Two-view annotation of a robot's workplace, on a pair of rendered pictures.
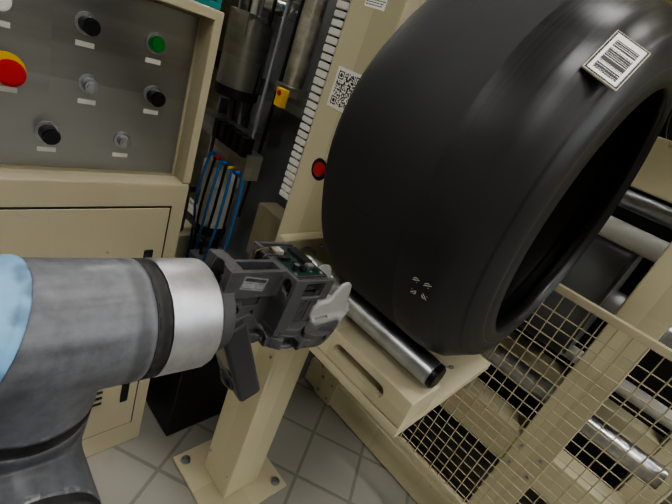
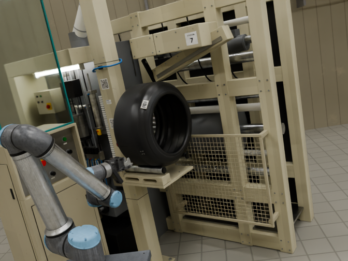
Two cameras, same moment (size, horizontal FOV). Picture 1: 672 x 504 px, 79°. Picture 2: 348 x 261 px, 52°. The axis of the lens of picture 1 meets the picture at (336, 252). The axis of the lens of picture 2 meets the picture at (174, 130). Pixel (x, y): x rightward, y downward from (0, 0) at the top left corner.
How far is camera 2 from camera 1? 1.81 m
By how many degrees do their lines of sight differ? 12
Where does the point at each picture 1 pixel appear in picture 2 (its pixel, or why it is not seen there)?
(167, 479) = not seen: outside the picture
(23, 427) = not seen: hidden behind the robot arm
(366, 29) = (110, 108)
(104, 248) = (75, 198)
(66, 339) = (96, 171)
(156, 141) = not seen: hidden behind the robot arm
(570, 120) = (143, 115)
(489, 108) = (132, 120)
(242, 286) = (111, 162)
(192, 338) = (107, 169)
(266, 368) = (138, 209)
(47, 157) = (54, 179)
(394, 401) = (159, 180)
